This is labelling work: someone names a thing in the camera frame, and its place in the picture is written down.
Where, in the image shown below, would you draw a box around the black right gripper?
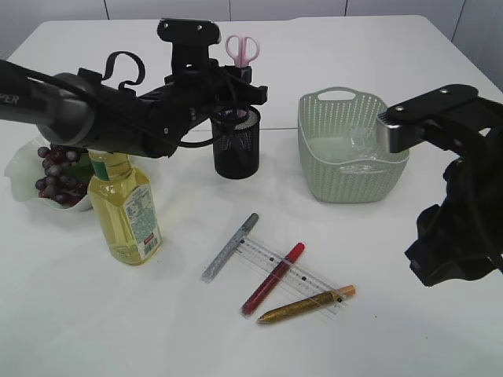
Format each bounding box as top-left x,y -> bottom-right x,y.
405,130 -> 502,287

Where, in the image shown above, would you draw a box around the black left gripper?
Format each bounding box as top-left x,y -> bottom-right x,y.
164,66 -> 268,126

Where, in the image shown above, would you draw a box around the pink scissors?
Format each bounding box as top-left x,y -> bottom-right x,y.
225,34 -> 261,119

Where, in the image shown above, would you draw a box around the yellow oil bottle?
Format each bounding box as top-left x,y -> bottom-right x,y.
87,150 -> 162,265

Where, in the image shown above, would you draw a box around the clear plastic sheet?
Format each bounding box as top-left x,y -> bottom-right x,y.
340,126 -> 386,174

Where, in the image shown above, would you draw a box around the gold glitter pen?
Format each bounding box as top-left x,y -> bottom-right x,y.
256,285 -> 356,325

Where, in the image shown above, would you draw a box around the silver glitter pen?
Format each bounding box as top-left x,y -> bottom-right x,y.
201,213 -> 259,283

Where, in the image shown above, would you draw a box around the purple artificial grape bunch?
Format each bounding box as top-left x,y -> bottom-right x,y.
35,144 -> 94,208

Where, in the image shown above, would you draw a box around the clear plastic ruler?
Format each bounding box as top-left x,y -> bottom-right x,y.
237,237 -> 340,313

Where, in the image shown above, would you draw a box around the red glitter pen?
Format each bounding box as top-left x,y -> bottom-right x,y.
240,243 -> 305,317

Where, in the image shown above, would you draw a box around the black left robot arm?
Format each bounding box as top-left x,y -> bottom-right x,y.
1,60 -> 268,159

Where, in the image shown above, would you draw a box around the black mesh pen holder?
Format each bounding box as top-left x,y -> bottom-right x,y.
211,107 -> 261,180

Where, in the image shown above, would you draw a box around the green plastic basket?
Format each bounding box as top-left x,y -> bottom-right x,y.
297,87 -> 409,203

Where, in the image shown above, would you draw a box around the green wavy glass plate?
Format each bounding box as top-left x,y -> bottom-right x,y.
4,136 -> 92,212

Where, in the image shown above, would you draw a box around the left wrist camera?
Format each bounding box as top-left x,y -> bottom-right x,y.
156,18 -> 221,74

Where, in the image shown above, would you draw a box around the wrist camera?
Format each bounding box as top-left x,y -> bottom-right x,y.
376,84 -> 502,156
156,18 -> 221,74

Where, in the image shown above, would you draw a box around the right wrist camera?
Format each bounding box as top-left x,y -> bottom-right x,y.
376,84 -> 502,156

